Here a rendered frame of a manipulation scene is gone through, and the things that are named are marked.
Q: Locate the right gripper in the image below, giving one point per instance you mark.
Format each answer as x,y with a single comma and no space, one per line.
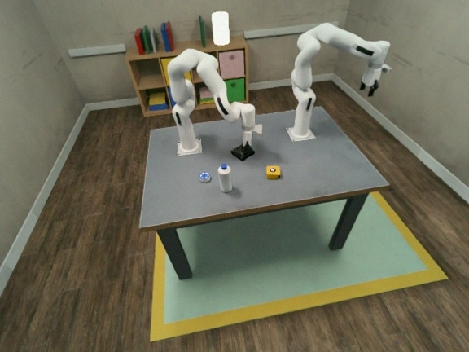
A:
247,140

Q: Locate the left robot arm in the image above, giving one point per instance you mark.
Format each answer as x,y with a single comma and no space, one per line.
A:
310,46

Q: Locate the black knob box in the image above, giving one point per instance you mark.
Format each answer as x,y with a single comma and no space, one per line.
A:
240,152

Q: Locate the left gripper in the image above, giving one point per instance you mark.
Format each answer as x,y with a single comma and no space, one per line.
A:
370,77

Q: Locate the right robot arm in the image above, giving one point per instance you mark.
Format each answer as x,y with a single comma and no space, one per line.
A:
183,94

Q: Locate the white plastic bottle with blue cap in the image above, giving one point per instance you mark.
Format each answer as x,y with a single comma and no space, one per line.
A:
225,178

